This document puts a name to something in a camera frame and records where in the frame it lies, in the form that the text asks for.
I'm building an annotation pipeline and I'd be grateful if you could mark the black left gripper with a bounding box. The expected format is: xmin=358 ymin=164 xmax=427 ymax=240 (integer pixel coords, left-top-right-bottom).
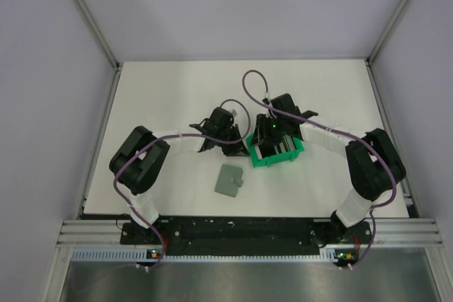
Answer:
xmin=216 ymin=124 xmax=250 ymax=156

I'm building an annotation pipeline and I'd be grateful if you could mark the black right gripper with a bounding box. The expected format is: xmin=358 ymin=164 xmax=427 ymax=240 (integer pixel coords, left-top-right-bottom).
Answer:
xmin=250 ymin=114 xmax=286 ymax=147

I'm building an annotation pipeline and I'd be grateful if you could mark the green plastic card bin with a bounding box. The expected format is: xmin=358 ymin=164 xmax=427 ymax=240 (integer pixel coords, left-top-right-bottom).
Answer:
xmin=246 ymin=134 xmax=304 ymax=168

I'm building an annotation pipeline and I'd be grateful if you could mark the sage green leather card holder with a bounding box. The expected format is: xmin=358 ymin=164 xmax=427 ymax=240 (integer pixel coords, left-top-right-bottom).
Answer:
xmin=214 ymin=164 xmax=243 ymax=198

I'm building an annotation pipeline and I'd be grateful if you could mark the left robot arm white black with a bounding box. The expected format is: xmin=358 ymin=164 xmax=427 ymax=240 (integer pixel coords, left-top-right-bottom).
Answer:
xmin=109 ymin=107 xmax=249 ymax=243

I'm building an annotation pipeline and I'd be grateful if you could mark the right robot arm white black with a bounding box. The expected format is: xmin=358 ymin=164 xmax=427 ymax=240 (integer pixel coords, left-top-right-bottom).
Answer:
xmin=255 ymin=93 xmax=406 ymax=243

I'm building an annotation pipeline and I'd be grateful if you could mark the stack of cards in bin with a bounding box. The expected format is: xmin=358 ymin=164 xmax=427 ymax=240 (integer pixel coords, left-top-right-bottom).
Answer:
xmin=254 ymin=136 xmax=297 ymax=160

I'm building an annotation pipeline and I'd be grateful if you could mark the metal sheet panel front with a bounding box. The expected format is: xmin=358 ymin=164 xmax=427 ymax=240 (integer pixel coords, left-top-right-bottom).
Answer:
xmin=61 ymin=249 xmax=441 ymax=301

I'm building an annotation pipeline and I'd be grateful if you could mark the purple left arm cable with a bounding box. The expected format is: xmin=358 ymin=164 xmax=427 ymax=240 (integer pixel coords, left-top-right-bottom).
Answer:
xmin=112 ymin=99 xmax=254 ymax=271

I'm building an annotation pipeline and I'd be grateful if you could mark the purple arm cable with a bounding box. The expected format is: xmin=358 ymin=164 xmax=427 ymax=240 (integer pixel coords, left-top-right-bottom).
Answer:
xmin=241 ymin=69 xmax=398 ymax=269
xmin=112 ymin=99 xmax=254 ymax=271

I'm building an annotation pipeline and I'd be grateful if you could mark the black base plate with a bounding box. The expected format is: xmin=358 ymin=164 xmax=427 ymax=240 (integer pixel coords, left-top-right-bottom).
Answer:
xmin=120 ymin=216 xmax=371 ymax=256

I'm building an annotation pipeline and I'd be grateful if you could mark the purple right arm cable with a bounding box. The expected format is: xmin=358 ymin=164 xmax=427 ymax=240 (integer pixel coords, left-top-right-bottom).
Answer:
xmin=241 ymin=69 xmax=398 ymax=269

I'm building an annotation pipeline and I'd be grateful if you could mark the aluminium frame post left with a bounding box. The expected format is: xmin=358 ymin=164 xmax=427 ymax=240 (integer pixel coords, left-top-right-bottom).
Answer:
xmin=72 ymin=0 xmax=120 ymax=71

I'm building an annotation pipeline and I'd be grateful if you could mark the aluminium frame post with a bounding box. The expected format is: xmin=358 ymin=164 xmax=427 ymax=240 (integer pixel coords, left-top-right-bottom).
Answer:
xmin=366 ymin=0 xmax=413 ymax=67
xmin=72 ymin=0 xmax=120 ymax=71

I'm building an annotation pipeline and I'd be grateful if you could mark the aluminium frame rail front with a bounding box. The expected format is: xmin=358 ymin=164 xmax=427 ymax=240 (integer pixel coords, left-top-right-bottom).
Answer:
xmin=57 ymin=219 xmax=443 ymax=248

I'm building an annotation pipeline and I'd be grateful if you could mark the white slotted cable duct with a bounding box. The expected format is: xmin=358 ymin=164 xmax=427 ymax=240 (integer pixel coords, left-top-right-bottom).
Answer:
xmin=71 ymin=248 xmax=340 ymax=263

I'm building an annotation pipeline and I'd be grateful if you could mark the aluminium frame post right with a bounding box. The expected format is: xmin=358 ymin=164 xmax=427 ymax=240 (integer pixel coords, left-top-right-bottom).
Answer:
xmin=366 ymin=0 xmax=413 ymax=67

